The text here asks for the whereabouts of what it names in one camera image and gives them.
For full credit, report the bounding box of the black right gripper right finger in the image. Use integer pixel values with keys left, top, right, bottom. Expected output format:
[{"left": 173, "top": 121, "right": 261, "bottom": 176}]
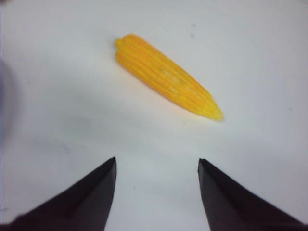
[{"left": 198, "top": 159, "right": 308, "bottom": 231}]

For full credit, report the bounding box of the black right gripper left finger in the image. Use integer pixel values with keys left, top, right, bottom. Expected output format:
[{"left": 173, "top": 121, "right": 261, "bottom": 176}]
[{"left": 0, "top": 157, "right": 117, "bottom": 231}]

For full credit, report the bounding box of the yellow corn cob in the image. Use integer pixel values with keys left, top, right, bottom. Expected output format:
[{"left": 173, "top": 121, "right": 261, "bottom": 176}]
[{"left": 114, "top": 34, "right": 224, "bottom": 121}]

